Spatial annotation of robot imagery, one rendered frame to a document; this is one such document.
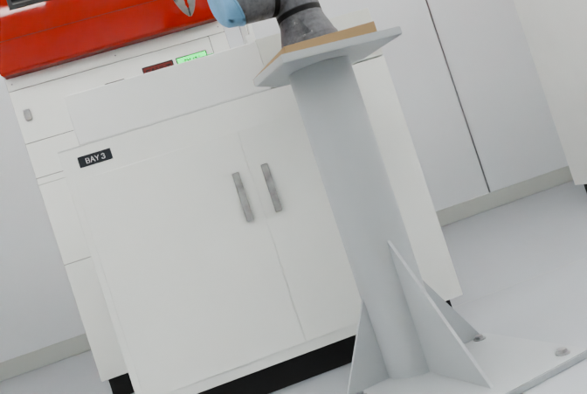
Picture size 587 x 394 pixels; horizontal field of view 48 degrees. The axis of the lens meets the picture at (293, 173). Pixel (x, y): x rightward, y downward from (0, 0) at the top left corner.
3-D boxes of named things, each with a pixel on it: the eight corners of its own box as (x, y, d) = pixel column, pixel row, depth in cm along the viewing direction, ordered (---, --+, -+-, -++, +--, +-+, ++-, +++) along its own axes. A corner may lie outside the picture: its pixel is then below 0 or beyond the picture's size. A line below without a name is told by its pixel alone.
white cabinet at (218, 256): (162, 384, 237) (93, 169, 239) (404, 295, 253) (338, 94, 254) (149, 445, 174) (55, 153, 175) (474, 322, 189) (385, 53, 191)
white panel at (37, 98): (39, 185, 238) (6, 81, 238) (252, 120, 251) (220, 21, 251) (37, 185, 235) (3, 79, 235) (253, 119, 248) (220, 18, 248)
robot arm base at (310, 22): (351, 31, 163) (337, -5, 163) (304, 42, 155) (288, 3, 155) (320, 54, 175) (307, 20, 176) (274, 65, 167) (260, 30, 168)
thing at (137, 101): (84, 148, 187) (69, 102, 187) (267, 93, 196) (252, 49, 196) (79, 145, 178) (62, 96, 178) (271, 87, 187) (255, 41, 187)
